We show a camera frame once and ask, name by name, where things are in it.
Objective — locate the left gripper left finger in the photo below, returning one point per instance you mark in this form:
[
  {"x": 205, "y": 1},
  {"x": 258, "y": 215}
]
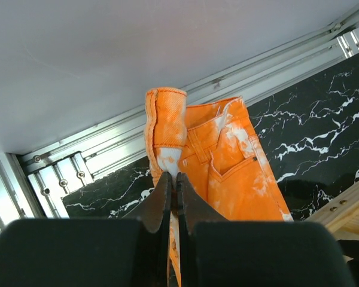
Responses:
[{"x": 150, "y": 265}]

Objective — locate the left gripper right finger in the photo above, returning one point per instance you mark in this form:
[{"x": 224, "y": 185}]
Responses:
[{"x": 202, "y": 239}]

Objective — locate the orange tie-dye trousers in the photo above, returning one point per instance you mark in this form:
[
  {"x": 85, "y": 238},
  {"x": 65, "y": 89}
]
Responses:
[{"x": 216, "y": 146}]

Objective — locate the black marble pattern mat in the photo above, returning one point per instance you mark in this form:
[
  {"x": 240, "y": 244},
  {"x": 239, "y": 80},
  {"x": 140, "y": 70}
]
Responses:
[{"x": 310, "y": 134}]

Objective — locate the wooden clothes rack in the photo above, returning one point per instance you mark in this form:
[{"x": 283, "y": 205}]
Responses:
[{"x": 341, "y": 213}]

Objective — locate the aluminium frame rail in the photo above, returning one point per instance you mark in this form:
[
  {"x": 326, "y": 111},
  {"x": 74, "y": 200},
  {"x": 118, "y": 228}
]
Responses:
[{"x": 35, "y": 185}]

